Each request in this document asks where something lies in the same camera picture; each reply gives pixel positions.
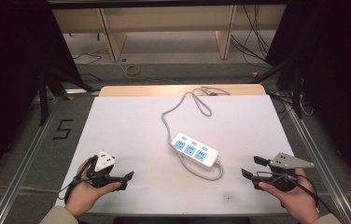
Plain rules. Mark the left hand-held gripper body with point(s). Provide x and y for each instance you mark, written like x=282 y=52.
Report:
x=103 y=161

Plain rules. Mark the white power strip blue sockets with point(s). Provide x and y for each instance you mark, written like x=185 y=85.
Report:
x=195 y=150

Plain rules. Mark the light wooden desk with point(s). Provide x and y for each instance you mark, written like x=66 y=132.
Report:
x=170 y=15

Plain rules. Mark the white table mat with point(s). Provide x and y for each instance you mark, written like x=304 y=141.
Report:
x=127 y=130

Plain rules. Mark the aluminium floor rail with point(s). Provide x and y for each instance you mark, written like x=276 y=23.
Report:
x=323 y=155
x=24 y=161

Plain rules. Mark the person's right hand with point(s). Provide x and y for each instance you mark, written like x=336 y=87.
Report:
x=292 y=199

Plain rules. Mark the person's left hand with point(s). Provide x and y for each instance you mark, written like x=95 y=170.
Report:
x=85 y=193

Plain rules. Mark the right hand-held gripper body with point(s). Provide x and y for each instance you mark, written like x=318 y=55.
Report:
x=284 y=174

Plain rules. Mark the black curtain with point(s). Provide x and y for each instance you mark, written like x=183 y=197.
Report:
x=8 y=77
x=338 y=77

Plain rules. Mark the black metal stand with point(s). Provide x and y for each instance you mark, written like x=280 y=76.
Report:
x=292 y=77
x=44 y=93

